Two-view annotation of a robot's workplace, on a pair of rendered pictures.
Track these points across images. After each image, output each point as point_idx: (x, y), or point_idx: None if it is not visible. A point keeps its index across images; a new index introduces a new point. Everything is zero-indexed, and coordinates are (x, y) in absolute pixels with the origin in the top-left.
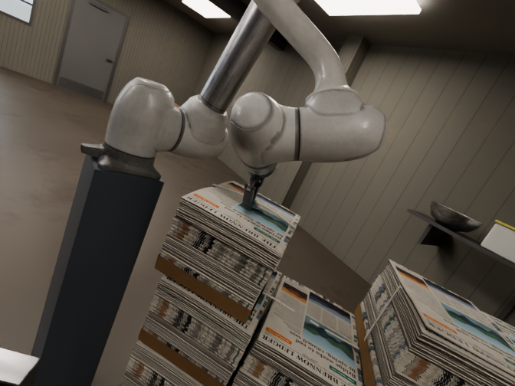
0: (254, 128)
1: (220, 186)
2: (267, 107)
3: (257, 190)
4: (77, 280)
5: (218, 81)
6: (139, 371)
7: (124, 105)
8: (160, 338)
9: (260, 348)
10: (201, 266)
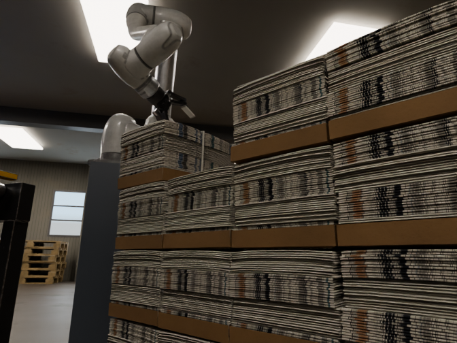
0: (111, 54)
1: None
2: (116, 45)
3: (165, 116)
4: (89, 247)
5: None
6: (117, 275)
7: (105, 128)
8: (126, 236)
9: (171, 185)
10: (137, 165)
